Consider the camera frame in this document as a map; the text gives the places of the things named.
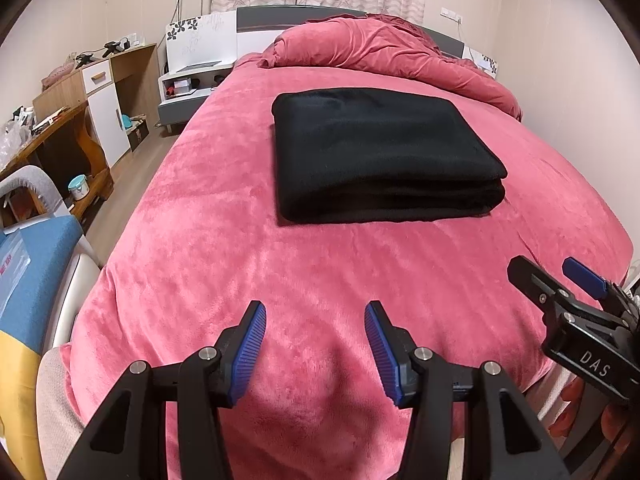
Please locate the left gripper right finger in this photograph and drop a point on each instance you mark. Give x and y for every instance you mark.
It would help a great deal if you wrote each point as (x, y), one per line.
(391, 348)

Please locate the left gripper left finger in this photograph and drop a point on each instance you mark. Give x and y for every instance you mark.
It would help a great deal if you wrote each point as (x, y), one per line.
(239, 347)

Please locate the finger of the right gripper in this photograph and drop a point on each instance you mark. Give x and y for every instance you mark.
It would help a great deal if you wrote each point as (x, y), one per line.
(590, 282)
(545, 292)

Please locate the black pants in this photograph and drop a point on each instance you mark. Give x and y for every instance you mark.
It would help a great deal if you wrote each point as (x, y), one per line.
(354, 155)

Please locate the right hand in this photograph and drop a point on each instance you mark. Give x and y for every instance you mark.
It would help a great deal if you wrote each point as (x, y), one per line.
(612, 420)

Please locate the pink bed sheet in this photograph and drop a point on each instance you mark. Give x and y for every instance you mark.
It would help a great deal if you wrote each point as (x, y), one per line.
(205, 240)

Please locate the blue cushioned chair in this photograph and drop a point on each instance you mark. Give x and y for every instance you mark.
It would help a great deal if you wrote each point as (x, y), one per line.
(47, 269)

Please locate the teal small jar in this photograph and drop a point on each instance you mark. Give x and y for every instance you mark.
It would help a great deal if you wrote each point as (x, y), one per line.
(79, 187)

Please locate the white right nightstand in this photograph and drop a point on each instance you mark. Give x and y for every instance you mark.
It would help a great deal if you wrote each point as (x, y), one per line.
(482, 61)

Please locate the white nightstand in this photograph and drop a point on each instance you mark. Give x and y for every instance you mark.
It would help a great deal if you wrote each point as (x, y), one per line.
(482, 61)
(200, 53)

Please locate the wooden desk with drawers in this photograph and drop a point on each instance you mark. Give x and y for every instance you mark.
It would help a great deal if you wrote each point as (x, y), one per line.
(103, 108)

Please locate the white left nightstand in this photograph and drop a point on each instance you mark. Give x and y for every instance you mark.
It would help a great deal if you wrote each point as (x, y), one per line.
(200, 53)

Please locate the red duvet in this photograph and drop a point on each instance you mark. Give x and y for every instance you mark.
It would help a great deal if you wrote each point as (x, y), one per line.
(385, 45)

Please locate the wall socket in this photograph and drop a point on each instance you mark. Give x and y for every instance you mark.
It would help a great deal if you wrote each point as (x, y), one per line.
(451, 15)

